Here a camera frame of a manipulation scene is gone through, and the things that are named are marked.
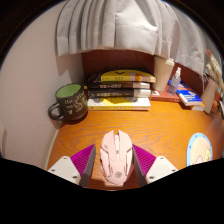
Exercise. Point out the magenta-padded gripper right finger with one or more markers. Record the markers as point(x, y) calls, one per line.
point(158, 168)

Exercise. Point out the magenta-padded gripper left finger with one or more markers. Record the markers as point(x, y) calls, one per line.
point(65, 168)

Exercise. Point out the pink computer mouse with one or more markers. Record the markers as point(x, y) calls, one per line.
point(116, 156)

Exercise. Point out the round cartoon mouse pad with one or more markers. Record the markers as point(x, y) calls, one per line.
point(199, 150)

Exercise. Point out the dark mug with green inside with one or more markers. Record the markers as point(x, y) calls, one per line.
point(71, 103)

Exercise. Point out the red-brown book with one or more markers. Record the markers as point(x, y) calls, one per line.
point(163, 97)

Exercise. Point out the white and yellow book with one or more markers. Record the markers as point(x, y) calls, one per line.
point(116, 103)

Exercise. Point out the blue book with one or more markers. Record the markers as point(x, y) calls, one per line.
point(190, 96)

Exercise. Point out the clear spray bottle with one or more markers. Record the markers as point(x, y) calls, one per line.
point(174, 85)

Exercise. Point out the thick black book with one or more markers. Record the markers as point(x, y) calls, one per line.
point(116, 93)

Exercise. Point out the white ceramic pitcher vase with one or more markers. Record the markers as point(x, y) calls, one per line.
point(209, 96)

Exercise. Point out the thin black book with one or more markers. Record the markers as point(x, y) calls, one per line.
point(116, 85)

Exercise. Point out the beige lidded tumbler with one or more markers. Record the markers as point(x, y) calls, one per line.
point(162, 75)

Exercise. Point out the yellow and black book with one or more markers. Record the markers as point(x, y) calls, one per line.
point(123, 76)

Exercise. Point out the white flower bouquet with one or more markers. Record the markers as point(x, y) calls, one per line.
point(215, 68)

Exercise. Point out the white curtain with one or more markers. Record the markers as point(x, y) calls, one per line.
point(126, 23)

